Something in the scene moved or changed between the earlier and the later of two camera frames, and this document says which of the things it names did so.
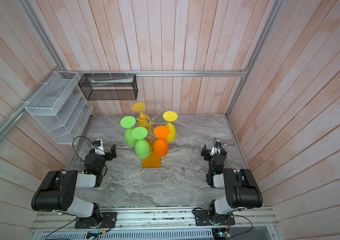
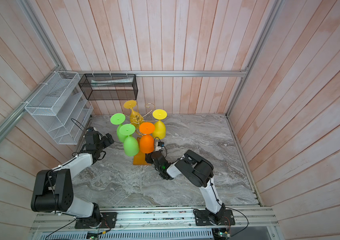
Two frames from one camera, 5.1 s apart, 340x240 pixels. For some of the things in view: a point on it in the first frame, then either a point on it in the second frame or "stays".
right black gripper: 206,151 to 150,155
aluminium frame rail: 237,73 stays
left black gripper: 114,155 to 107,142
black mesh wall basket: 109,86 stays
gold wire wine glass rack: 154,160 to 141,160
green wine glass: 129,122 to 118,118
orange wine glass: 160,145 to 146,141
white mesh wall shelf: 60,107 stays
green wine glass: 142,148 to 131,144
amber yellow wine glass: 143,120 to 135,119
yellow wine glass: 170,116 to 160,130
